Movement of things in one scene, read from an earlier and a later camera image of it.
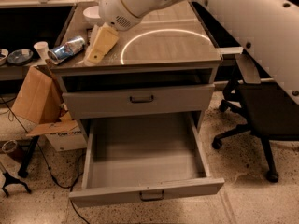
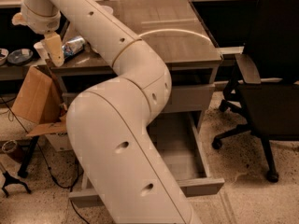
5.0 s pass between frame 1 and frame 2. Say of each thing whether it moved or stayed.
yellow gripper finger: moved
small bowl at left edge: stayed
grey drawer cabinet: stayed
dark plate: stayed
